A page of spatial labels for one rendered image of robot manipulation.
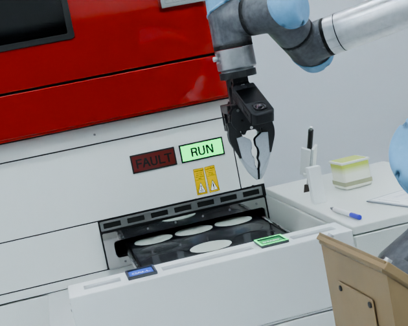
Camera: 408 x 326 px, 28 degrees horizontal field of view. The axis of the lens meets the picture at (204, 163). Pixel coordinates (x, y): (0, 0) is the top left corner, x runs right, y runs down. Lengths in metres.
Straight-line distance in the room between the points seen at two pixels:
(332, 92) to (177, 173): 1.79
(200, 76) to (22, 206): 0.56
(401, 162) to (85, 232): 1.13
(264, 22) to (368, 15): 0.19
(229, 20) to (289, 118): 2.25
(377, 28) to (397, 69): 2.40
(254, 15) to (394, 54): 2.47
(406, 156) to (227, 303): 0.53
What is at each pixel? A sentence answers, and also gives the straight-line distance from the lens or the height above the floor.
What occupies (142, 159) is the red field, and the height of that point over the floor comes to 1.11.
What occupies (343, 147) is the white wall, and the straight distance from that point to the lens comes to 3.84.
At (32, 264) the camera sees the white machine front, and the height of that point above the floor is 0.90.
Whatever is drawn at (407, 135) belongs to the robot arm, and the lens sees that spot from 1.18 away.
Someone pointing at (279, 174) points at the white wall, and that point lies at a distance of 3.75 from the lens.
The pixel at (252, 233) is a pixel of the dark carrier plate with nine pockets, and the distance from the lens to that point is 1.98.
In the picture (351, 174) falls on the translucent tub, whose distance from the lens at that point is 1.95.
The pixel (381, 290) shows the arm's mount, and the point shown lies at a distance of 1.16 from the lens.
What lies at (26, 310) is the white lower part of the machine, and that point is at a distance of 2.16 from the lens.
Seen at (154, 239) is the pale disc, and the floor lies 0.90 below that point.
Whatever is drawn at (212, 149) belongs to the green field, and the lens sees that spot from 2.13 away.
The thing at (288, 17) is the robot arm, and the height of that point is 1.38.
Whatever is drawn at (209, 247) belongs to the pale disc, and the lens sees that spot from 1.91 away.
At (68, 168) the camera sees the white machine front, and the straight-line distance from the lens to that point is 2.09.
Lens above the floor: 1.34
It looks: 7 degrees down
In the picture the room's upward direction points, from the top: 11 degrees counter-clockwise
